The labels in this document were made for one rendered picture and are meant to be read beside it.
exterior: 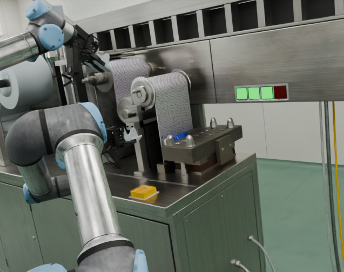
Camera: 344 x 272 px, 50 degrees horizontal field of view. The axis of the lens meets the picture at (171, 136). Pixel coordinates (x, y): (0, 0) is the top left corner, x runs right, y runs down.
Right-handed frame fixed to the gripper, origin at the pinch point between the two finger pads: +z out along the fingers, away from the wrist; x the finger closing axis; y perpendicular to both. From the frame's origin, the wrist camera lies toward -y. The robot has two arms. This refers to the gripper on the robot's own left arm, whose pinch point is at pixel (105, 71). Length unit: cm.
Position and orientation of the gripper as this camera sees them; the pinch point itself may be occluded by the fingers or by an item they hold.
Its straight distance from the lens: 149.6
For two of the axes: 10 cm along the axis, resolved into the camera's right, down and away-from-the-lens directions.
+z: 5.7, 4.3, 7.0
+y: 3.0, -9.0, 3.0
